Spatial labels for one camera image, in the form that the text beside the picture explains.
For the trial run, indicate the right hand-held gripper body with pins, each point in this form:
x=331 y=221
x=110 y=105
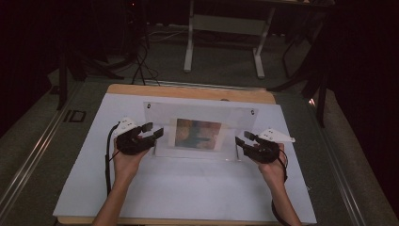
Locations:
x=263 y=150

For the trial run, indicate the black tripod stand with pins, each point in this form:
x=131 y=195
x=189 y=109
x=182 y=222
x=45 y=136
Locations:
x=313 y=78

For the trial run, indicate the clear acrylic picture frame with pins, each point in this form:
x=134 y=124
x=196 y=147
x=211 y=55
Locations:
x=156 y=109

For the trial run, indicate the white table mat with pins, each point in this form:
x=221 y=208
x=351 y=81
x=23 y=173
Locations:
x=188 y=188

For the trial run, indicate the white metal desk frame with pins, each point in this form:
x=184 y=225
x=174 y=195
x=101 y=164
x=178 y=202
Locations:
x=227 y=24

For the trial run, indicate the picture card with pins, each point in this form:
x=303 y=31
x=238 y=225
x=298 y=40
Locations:
x=197 y=133

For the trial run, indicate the metal floor rail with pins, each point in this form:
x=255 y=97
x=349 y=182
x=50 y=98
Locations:
x=204 y=84
x=340 y=175
x=29 y=160

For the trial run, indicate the person's right hand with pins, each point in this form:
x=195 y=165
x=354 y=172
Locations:
x=273 y=172

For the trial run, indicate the person's left hand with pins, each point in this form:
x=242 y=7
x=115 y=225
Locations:
x=127 y=166

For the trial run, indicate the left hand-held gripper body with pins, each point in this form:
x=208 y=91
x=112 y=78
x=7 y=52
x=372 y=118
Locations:
x=131 y=142

